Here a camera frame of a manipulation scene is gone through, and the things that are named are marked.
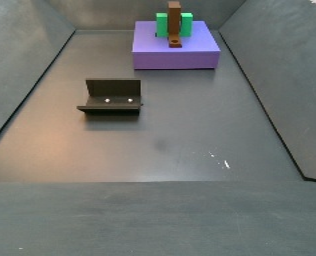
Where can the green block left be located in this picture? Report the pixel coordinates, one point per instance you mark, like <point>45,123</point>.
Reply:
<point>161,24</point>

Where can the black angle holder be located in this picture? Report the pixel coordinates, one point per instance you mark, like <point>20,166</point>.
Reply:
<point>113,95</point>

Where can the purple base board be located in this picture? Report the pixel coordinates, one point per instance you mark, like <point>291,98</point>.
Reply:
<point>152,53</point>

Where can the brown L-shaped bracket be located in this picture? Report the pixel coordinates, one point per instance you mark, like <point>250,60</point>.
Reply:
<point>173,24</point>

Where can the green block right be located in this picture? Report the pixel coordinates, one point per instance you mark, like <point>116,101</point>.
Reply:
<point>187,24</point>

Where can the green block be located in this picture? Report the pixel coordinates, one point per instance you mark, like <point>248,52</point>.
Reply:
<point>161,24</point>
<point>187,24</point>

